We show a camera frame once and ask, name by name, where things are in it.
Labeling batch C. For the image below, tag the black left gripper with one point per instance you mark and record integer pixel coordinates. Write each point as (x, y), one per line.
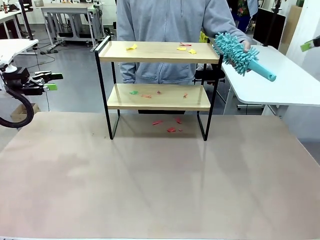
(17, 80)

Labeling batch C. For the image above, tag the turquoise microfibre duster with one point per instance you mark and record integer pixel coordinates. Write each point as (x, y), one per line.
(235, 50)

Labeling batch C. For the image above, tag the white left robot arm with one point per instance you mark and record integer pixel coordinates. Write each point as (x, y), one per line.
(10, 68)

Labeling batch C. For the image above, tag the person's left forearm grey sleeve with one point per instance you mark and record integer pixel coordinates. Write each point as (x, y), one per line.
(237, 30)

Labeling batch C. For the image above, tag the person's left hand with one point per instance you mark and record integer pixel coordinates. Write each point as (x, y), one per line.
(246, 46)

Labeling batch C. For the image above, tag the light wooden panel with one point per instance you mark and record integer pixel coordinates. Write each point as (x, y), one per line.
(294, 27)

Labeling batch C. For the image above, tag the white rounded side table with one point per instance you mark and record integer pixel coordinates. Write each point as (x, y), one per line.
(287, 82)

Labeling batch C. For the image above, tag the black computer monitor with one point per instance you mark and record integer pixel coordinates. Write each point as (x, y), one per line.
(268, 27)

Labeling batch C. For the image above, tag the white height-adjustable desk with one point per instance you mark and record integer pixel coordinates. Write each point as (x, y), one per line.
(17, 46)

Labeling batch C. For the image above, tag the black metal pole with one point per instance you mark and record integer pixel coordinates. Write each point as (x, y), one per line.
(26, 20)

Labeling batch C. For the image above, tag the person in floral shirt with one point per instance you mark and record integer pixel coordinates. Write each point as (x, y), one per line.
(246, 10)

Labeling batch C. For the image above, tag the white desk with red items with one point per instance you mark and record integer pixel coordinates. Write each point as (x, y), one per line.
(7, 15)

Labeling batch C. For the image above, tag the green paper scrap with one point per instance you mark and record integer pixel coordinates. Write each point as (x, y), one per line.
(133, 92)

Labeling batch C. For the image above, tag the yellow paper scrap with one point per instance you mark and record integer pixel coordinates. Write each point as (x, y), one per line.
(182, 48)
(192, 51)
(131, 47)

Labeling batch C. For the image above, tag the black office chair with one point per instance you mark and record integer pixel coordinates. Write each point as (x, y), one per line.
(212, 73)

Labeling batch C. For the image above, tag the yellow bag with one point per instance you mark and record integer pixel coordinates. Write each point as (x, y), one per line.
(203, 37)

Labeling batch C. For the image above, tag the person in grey hoodie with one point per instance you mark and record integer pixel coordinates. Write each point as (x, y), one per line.
(160, 20)

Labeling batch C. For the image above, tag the white frame workbench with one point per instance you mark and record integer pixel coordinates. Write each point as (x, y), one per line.
(67, 10)

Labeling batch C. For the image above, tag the black frame wooden shelf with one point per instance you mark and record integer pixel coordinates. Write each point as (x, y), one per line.
(155, 51)

